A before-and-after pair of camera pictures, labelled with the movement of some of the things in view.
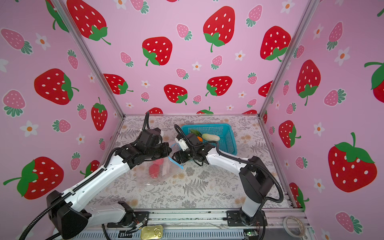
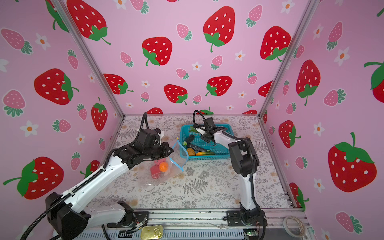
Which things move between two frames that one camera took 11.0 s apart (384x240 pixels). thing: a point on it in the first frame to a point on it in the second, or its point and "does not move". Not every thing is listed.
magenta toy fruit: (158, 161) does not move
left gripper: (165, 146) does not move
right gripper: (182, 157) to (205, 137)
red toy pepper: (154, 169) does not move
